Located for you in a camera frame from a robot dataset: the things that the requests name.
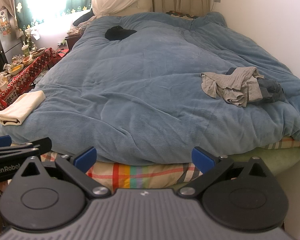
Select green christmas window curtain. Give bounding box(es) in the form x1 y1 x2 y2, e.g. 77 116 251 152
13 0 93 32

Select green lidded drink cup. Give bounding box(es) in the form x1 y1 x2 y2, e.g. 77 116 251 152
21 44 30 57

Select dark wooden nightstand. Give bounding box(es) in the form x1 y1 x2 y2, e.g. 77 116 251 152
65 34 82 51

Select grey polo shirt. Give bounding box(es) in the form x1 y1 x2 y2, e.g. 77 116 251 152
200 67 264 107

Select red patterned tablecloth table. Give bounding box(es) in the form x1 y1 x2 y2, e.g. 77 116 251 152
0 48 62 111

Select silver refrigerator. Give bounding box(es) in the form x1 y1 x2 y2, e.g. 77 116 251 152
0 9 23 63

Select folded cream towel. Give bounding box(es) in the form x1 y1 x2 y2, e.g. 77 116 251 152
0 90 46 126

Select black garment on bed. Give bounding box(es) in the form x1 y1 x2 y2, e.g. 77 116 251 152
105 25 137 41

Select green mattress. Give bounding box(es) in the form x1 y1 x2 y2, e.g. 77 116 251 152
176 144 300 190

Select yellow food bowl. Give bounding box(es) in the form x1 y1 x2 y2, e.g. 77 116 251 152
9 64 24 76

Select plaid bed sheet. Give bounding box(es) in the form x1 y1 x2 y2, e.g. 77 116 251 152
39 135 300 193

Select dark blue jeans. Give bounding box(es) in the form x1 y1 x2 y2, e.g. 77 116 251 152
223 67 285 107

